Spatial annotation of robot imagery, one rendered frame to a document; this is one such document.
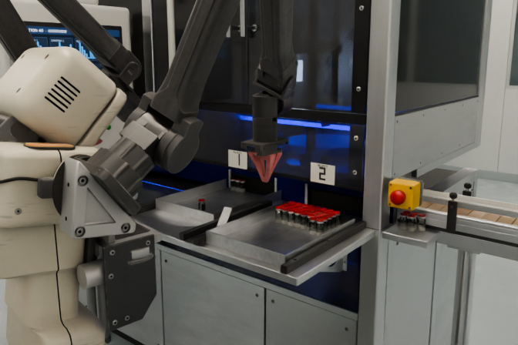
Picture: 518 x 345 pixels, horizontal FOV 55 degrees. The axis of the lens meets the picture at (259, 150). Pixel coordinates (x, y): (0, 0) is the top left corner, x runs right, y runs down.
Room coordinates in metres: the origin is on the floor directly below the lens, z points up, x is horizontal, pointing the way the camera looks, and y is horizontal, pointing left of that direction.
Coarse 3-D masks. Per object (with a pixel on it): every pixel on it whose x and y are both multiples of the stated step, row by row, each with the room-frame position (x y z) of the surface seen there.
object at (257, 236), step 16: (272, 208) 1.47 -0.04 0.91; (224, 224) 1.30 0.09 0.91; (240, 224) 1.36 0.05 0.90; (256, 224) 1.40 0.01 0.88; (272, 224) 1.40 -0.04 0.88; (352, 224) 1.34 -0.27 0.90; (208, 240) 1.25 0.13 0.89; (224, 240) 1.21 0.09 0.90; (240, 240) 1.27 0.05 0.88; (256, 240) 1.27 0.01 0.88; (272, 240) 1.27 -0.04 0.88; (288, 240) 1.27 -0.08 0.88; (304, 240) 1.27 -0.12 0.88; (320, 240) 1.21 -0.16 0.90; (256, 256) 1.14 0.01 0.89; (272, 256) 1.11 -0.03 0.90; (288, 256) 1.10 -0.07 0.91
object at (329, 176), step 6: (312, 162) 1.49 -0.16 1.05; (312, 168) 1.49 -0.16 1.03; (318, 168) 1.47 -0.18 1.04; (330, 168) 1.45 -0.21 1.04; (312, 174) 1.49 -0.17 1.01; (318, 174) 1.47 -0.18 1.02; (330, 174) 1.45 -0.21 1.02; (312, 180) 1.48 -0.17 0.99; (318, 180) 1.47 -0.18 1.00; (324, 180) 1.46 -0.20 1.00; (330, 180) 1.45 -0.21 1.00
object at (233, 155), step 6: (228, 150) 1.70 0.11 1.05; (234, 150) 1.68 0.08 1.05; (228, 156) 1.70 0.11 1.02; (234, 156) 1.68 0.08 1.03; (240, 156) 1.67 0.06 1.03; (246, 156) 1.65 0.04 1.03; (228, 162) 1.70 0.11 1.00; (234, 162) 1.68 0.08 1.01; (240, 162) 1.67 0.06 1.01; (246, 162) 1.65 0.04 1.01; (240, 168) 1.67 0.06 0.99; (246, 168) 1.65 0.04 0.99
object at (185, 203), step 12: (180, 192) 1.63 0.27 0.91; (192, 192) 1.68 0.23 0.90; (204, 192) 1.72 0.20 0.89; (216, 192) 1.75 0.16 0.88; (228, 192) 1.75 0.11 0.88; (276, 192) 1.63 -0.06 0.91; (156, 204) 1.55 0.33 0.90; (168, 204) 1.51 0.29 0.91; (180, 204) 1.60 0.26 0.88; (192, 204) 1.60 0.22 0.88; (216, 204) 1.60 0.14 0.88; (228, 204) 1.60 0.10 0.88; (240, 204) 1.49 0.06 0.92; (252, 204) 1.53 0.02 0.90; (192, 216) 1.45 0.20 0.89; (204, 216) 1.41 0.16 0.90; (216, 216) 1.40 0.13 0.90
